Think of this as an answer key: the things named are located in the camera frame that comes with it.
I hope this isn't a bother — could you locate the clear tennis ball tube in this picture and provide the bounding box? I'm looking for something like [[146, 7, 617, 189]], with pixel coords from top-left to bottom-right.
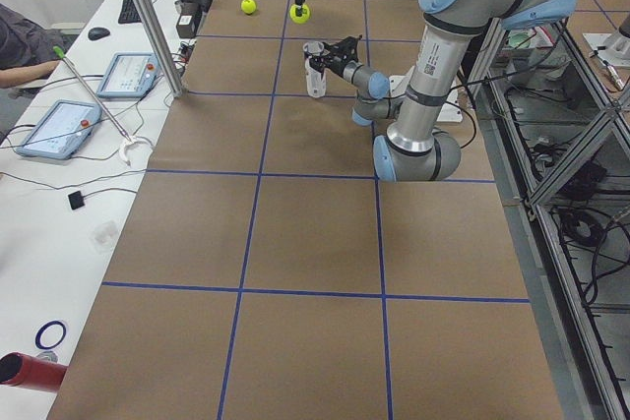
[[302, 41, 327, 98]]

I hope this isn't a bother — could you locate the yellow tennis ball black text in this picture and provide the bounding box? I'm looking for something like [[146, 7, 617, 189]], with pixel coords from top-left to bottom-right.
[[289, 4, 311, 25]]

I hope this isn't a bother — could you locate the yellow tennis ball Wilson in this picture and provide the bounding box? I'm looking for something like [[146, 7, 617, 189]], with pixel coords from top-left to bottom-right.
[[240, 0, 257, 15]]

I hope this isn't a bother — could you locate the black box white label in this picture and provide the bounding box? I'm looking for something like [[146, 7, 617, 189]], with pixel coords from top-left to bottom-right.
[[176, 0, 208, 39]]

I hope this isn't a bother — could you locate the black keyboard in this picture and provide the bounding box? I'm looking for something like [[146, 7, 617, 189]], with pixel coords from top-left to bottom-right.
[[117, 0, 156, 26]]

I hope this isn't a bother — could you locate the blue teach pendant far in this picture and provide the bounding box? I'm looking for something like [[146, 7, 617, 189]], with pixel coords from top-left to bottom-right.
[[96, 52, 160, 99]]

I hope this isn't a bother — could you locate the blue teach pendant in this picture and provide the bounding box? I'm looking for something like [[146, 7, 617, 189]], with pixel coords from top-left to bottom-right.
[[96, 52, 160, 99], [16, 100, 101, 160]]

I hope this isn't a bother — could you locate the black computer mouse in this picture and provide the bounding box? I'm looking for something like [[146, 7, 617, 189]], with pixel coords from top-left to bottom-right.
[[88, 27, 110, 41]]

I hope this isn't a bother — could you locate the brown paper table mat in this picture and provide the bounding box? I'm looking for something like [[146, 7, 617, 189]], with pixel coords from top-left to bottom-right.
[[49, 0, 563, 419]]

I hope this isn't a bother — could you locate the seated person grey shirt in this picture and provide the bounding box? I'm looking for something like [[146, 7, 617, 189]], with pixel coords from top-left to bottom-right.
[[1, 5, 65, 89]]

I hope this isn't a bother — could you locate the blue teach pendant near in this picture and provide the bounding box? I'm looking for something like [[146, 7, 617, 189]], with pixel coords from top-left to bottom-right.
[[16, 100, 101, 160]]

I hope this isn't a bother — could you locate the clear plastic lid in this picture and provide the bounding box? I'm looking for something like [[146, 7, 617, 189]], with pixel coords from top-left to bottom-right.
[[90, 220, 120, 254]]

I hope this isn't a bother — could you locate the small black square device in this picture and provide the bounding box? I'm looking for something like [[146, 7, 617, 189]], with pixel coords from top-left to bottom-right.
[[68, 191, 86, 210]]

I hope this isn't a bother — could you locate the blue tape roll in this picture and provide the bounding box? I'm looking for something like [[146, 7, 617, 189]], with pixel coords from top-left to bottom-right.
[[34, 320, 68, 350]]

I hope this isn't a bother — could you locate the red cylinder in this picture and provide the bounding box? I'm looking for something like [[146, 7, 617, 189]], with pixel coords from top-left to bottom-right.
[[1, 352, 67, 392]]

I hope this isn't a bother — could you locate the white pedestal column base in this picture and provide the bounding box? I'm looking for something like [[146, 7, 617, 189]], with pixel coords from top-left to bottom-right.
[[389, 71, 463, 123]]

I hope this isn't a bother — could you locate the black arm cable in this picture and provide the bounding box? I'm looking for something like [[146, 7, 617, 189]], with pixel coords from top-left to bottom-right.
[[383, 70, 513, 150]]

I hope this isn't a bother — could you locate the aluminium frame post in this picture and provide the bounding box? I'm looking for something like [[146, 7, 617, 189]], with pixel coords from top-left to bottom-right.
[[133, 0, 183, 98]]

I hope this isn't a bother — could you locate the grabber stick green handle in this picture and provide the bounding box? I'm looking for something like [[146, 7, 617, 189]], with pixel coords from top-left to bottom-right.
[[52, 45, 154, 166]]

